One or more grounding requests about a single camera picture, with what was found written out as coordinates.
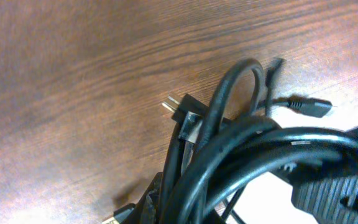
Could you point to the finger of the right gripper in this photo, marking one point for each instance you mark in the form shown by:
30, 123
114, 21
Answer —
330, 200

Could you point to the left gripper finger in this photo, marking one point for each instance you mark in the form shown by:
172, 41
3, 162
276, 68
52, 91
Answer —
145, 211

